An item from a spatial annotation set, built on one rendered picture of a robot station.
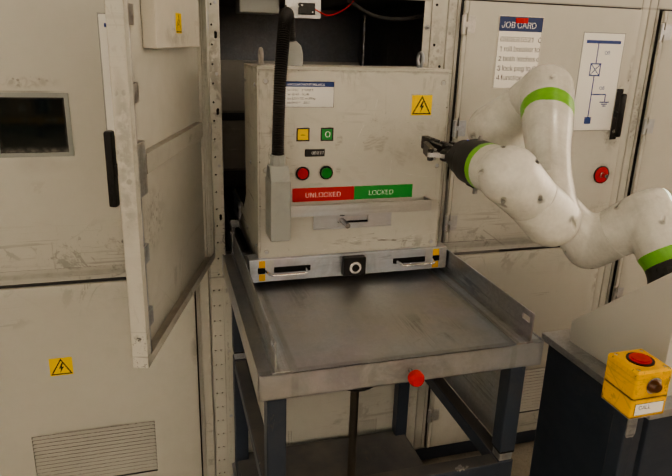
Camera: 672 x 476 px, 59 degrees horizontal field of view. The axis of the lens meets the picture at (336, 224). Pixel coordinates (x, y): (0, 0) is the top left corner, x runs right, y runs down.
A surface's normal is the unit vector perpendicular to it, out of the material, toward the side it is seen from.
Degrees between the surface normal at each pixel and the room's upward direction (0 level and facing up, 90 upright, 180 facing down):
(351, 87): 90
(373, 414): 90
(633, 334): 90
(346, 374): 90
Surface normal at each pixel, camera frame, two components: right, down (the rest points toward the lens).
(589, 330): -0.93, 0.07
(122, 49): -0.01, 0.29
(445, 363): 0.27, 0.29
